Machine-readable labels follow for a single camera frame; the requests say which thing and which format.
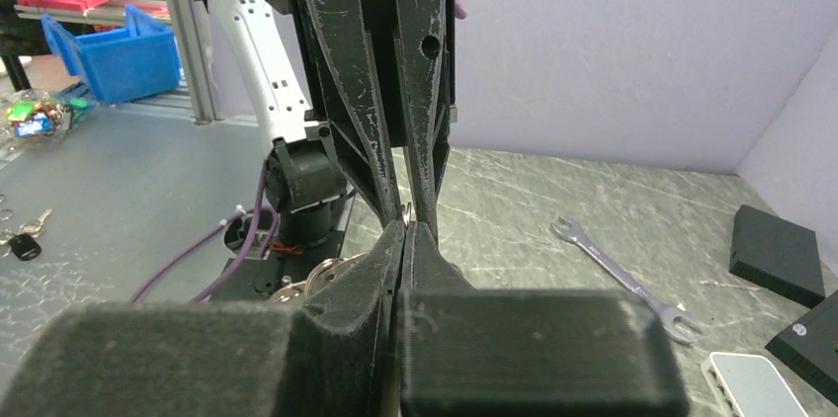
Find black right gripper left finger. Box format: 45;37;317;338
1;219;406;416

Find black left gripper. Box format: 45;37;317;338
265;0;456;238

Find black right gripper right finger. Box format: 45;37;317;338
397;221;689;416

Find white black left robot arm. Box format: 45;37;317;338
196;0;459;232

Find spare keys with fob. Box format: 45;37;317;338
1;208;52;262

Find silver left wrench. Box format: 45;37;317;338
550;216;702;346

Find blue plastic bin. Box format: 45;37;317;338
41;5;182;104

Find black flat box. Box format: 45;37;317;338
728;205;825;308

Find black box with label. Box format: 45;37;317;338
765;292;837;404

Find bag of coloured tags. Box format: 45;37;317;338
1;89;97;139

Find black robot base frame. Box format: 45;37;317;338
209;212;349;301

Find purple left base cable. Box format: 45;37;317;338
127;204;263;304

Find aluminium frame post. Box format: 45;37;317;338
166;0;215;125

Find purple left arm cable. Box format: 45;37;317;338
190;161;283;304

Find white network switch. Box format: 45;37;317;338
700;352;807;417

